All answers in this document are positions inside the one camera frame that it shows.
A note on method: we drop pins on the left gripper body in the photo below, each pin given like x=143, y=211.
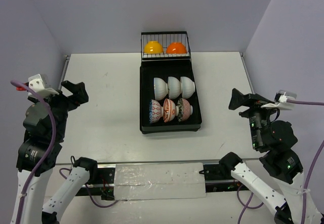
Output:
x=64, y=97

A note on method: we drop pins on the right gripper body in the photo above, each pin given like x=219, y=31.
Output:
x=256, y=114

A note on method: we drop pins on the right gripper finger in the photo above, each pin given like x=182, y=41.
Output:
x=238, y=99
x=260, y=99

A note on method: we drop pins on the white bowl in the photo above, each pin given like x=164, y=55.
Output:
x=174, y=87
x=160, y=89
x=187, y=87

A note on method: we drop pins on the grey leaf patterned bowl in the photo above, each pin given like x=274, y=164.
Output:
x=185, y=110

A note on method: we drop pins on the brown bowl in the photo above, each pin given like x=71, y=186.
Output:
x=170, y=110

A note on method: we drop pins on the blue patterned bowl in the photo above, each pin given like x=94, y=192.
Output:
x=155, y=111

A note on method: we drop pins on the orange bowl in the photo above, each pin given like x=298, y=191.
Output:
x=176, y=48

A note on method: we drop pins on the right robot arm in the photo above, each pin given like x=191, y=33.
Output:
x=275, y=139

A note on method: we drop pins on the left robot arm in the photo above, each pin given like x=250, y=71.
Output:
x=45, y=124

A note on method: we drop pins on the black dish rack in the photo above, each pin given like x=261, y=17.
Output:
x=163, y=66

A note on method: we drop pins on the white taped cover sheet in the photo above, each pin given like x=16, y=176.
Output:
x=159, y=181

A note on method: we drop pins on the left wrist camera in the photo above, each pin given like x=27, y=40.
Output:
x=38, y=83

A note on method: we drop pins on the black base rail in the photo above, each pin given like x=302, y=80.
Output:
x=102, y=185

